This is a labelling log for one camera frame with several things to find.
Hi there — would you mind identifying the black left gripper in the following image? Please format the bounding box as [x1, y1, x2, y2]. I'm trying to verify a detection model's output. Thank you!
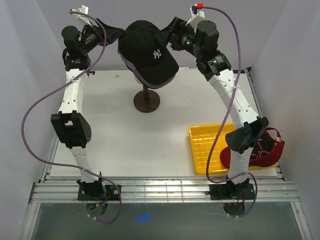
[80, 18, 125, 55]

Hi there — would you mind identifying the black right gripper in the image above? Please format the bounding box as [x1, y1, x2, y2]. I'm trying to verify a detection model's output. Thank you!
[153, 17, 203, 59]

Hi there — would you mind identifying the black cap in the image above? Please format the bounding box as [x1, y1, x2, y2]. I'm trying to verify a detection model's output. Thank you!
[118, 20, 179, 84]

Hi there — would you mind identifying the purple LA cap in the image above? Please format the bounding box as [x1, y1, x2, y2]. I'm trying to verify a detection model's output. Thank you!
[118, 52, 176, 89]

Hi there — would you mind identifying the red cap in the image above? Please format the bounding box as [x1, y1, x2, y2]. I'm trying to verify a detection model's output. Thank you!
[219, 127, 285, 169]

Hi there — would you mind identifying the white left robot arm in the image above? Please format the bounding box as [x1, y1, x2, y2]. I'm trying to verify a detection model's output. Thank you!
[50, 20, 124, 200]

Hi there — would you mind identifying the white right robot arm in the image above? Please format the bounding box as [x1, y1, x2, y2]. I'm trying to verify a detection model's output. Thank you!
[155, 17, 269, 199]

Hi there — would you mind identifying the dark wooden round stand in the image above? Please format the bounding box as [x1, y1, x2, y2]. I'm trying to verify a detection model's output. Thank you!
[133, 90, 161, 113]

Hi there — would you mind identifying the yellow plastic tray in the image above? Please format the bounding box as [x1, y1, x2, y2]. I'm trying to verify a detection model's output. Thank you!
[187, 122, 278, 175]

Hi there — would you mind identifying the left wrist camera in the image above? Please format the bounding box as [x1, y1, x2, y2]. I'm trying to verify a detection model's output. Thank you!
[70, 5, 92, 26]

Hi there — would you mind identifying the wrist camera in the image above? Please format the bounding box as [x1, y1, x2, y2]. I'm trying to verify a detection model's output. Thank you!
[186, 3, 205, 28]
[70, 5, 92, 26]

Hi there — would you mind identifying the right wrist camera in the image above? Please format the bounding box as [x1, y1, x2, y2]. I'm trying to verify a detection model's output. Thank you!
[186, 3, 205, 28]

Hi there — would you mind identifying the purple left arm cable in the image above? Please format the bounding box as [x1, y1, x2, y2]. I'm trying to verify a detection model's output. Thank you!
[21, 9, 107, 171]

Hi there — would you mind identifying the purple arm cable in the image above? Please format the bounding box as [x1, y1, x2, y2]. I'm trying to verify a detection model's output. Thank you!
[205, 6, 242, 185]
[21, 9, 107, 171]

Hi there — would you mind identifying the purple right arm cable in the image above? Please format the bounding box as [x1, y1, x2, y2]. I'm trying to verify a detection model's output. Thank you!
[205, 6, 242, 185]

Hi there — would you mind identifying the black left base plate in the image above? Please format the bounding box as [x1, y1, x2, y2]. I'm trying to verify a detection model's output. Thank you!
[77, 184, 122, 201]

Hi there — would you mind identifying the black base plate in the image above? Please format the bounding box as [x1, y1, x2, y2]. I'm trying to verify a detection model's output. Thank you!
[77, 184, 122, 201]
[204, 183, 255, 200]

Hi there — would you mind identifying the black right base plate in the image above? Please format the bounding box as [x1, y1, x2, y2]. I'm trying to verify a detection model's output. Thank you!
[204, 183, 255, 200]

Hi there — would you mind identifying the aluminium front rail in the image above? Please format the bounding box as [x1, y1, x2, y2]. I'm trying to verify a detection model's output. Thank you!
[29, 178, 301, 204]

